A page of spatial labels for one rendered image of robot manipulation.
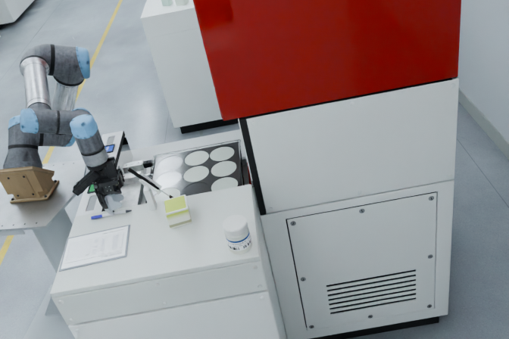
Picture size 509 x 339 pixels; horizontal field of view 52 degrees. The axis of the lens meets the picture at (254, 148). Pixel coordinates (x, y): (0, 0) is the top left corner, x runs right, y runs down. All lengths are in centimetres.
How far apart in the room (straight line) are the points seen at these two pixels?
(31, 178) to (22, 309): 108
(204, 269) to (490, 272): 162
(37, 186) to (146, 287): 88
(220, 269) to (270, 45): 67
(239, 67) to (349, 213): 70
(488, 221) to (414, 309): 84
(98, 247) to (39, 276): 161
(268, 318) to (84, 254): 61
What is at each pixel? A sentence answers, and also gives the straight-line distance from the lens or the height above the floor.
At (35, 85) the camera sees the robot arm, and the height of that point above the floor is 139.
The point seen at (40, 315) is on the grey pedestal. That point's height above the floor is 1.
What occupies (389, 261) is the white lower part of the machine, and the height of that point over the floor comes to 47.
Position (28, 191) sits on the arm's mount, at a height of 87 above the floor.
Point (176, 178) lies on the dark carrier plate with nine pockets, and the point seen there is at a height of 90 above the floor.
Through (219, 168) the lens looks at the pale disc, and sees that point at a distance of 200.
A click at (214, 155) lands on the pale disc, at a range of 208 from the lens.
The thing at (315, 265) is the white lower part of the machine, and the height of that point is 52.
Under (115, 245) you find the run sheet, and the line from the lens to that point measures 171.
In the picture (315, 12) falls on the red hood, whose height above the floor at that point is 152.
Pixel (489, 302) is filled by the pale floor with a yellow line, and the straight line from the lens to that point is 266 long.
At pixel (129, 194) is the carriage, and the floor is 88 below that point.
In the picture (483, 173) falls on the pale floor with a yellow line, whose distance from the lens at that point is 335.
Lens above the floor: 203
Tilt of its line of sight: 33 degrees down
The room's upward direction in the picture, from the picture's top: 12 degrees counter-clockwise
